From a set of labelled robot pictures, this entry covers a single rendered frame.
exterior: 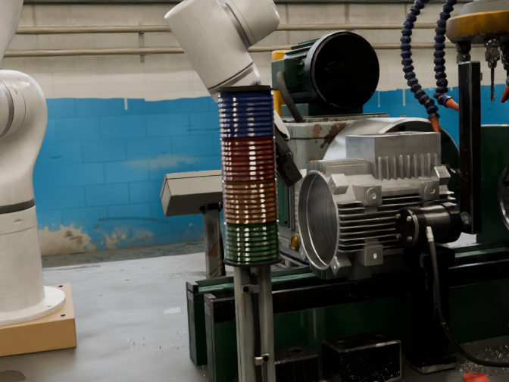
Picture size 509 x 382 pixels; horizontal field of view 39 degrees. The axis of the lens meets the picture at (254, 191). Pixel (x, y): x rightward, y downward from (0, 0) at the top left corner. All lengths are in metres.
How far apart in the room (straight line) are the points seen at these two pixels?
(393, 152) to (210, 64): 0.31
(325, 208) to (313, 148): 0.39
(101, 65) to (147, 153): 0.87
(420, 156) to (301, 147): 0.51
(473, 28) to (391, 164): 0.27
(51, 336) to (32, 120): 0.38
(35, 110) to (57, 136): 5.22
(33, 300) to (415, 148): 0.71
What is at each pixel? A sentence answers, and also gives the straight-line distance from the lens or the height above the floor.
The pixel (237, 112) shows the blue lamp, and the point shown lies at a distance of 0.74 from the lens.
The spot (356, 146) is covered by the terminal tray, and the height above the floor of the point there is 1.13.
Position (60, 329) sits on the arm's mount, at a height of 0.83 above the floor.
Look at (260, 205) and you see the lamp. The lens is 0.75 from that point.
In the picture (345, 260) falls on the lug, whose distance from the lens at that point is 1.10.
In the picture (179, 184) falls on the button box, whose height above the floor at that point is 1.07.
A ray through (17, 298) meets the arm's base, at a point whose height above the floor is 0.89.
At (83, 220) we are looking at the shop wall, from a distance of 6.62.
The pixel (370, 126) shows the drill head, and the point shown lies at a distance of 1.50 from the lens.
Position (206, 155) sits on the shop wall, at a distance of 6.71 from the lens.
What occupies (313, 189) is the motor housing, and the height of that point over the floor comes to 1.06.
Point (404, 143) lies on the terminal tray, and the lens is 1.15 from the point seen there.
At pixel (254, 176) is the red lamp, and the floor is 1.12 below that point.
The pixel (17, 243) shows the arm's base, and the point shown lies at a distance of 1.31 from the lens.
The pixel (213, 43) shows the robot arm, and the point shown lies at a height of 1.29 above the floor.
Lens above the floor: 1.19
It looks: 6 degrees down
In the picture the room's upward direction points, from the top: 2 degrees counter-clockwise
